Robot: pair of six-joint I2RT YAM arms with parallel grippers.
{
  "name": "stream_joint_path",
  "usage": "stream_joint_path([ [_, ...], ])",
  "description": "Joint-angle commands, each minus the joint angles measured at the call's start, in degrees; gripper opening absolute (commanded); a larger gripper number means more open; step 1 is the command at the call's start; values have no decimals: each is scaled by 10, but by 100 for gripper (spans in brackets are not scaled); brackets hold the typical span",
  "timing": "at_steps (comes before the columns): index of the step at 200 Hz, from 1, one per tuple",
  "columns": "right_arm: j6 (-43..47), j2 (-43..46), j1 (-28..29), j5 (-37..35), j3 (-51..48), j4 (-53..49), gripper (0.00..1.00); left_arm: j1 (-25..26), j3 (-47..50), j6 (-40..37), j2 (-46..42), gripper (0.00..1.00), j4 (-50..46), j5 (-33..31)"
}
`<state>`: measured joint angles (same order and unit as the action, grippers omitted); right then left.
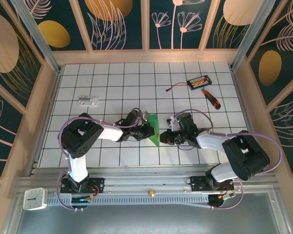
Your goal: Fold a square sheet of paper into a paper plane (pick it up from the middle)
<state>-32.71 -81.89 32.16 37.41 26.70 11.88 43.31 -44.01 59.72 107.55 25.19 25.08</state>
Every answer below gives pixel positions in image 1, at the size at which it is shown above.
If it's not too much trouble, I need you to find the orange black utility knife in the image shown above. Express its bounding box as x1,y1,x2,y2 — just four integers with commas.
201,89,222,110

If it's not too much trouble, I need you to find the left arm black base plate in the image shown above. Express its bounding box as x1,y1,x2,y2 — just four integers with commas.
60,177,105,195

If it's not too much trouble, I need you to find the grey slotted cable duct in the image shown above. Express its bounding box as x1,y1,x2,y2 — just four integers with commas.
46,195,212,207

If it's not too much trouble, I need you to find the aluminium corner post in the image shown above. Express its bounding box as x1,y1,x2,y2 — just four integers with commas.
10,0,62,74
230,0,276,72

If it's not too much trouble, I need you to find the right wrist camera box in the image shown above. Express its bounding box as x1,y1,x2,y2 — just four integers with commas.
166,117,180,130

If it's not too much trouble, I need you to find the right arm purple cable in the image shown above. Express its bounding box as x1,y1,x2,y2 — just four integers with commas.
174,109,283,211

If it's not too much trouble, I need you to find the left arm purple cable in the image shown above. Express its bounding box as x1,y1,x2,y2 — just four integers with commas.
57,108,147,212

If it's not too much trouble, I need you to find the aluminium front rail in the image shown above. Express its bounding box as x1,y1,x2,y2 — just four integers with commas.
14,166,278,195

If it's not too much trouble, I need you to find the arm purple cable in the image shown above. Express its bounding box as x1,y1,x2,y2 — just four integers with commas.
174,109,283,211
57,108,147,212

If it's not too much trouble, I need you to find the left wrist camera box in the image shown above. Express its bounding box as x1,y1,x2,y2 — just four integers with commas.
136,109,147,122

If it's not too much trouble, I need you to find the black board with gold connectors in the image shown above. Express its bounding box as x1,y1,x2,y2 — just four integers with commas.
187,75,212,91

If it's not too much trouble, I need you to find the grey metal sheet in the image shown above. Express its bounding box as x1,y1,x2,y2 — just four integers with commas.
3,192,293,234

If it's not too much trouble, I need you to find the green paper sheet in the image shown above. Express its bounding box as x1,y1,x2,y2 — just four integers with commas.
144,111,161,147

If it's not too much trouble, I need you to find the white square clock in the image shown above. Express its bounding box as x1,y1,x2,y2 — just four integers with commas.
23,187,48,212

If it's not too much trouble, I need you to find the aluminium side rail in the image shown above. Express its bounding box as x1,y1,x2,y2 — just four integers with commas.
26,68,63,176
230,67,266,173

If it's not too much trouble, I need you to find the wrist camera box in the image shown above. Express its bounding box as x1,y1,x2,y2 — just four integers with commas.
166,117,180,130
136,109,147,122

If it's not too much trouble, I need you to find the white plastic part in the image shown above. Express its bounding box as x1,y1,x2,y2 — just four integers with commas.
78,94,99,108

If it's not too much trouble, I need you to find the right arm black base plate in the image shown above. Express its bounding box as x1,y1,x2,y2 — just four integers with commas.
190,175,234,193

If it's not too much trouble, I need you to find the thin red cable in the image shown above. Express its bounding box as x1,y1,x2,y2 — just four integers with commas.
165,81,190,93

